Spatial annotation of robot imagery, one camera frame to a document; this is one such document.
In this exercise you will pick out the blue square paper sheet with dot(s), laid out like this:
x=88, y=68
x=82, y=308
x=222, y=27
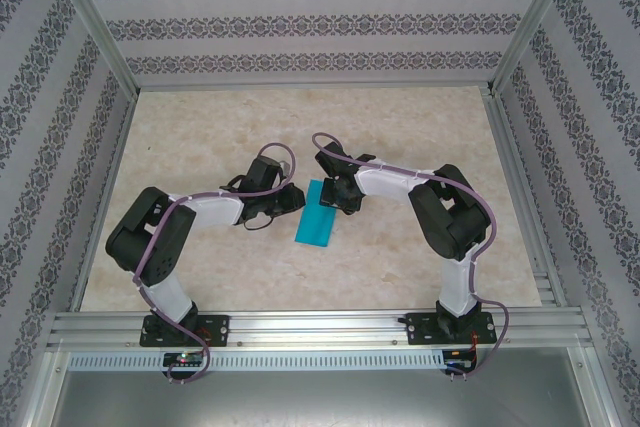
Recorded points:
x=312, y=227

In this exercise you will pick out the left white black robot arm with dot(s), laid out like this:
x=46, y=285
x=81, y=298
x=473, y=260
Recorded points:
x=167, y=297

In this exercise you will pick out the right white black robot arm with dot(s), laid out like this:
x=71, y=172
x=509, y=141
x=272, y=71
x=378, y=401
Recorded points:
x=385, y=182

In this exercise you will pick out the grey metal sheet panel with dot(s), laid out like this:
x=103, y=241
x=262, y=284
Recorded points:
x=320, y=402

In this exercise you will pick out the aluminium frame crossbar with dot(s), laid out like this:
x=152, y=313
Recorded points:
x=310, y=84

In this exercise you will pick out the aluminium mounting rail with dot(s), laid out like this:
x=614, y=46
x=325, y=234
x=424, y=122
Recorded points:
x=310, y=327

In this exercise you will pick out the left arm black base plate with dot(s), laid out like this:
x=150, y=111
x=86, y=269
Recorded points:
x=220, y=329

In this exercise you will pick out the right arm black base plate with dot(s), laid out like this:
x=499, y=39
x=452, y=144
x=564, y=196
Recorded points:
x=420, y=329

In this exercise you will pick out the aluminium table side rail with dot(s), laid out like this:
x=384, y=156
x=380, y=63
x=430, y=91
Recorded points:
x=522, y=197
x=104, y=197

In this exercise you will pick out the short aluminium frame post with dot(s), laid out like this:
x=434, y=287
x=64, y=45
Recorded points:
x=45, y=397
x=602, y=397

